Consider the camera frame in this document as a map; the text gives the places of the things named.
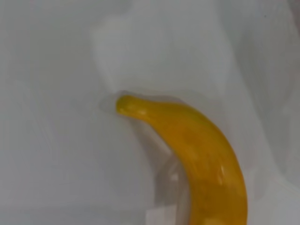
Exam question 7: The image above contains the yellow banana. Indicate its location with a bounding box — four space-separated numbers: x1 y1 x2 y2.
116 94 248 225

